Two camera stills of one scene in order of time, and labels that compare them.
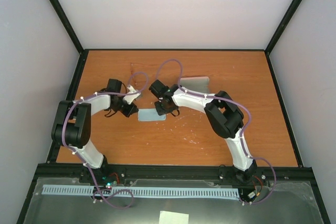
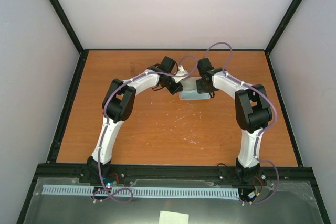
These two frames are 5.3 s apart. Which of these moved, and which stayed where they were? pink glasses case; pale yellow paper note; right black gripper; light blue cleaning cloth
Moved: right black gripper; light blue cleaning cloth
Stayed: pink glasses case; pale yellow paper note
